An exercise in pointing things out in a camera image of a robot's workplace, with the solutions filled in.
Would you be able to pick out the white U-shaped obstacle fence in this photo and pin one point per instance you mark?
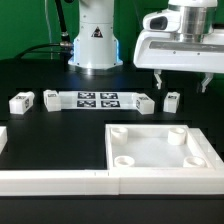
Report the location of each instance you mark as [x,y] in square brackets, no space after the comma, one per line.
[119,180]

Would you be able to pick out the white square table top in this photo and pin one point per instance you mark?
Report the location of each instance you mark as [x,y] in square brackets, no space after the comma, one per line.
[153,146]

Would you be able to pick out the white marker tag sheet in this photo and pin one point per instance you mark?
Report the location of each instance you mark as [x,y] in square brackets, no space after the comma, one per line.
[96,100]

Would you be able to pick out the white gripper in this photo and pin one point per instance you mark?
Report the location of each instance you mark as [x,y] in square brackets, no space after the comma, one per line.
[181,38]

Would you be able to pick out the white block left edge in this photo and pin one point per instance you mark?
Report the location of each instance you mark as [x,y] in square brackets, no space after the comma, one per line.
[3,137]

